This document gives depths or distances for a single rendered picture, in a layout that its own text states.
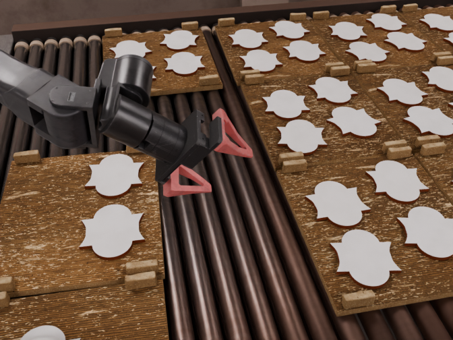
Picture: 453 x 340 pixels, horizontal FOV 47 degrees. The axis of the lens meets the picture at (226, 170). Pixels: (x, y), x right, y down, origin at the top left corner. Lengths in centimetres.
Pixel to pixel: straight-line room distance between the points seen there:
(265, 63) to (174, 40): 34
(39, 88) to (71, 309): 46
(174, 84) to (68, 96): 93
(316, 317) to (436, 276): 25
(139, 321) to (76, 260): 20
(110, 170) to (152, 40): 71
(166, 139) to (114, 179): 55
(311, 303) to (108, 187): 52
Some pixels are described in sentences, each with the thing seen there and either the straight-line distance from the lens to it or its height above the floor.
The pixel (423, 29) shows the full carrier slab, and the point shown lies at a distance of 204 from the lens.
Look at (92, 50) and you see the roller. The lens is 186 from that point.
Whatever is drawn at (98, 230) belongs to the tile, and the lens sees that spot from 111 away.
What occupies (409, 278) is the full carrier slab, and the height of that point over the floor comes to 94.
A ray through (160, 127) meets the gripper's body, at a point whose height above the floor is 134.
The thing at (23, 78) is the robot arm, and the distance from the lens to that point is 72.
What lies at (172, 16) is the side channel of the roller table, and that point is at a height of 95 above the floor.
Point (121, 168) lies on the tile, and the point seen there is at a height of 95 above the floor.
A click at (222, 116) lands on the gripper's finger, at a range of 71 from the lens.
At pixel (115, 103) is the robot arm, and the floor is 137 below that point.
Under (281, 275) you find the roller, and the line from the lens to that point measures 104.
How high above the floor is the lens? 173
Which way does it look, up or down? 40 degrees down
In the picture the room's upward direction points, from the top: straight up
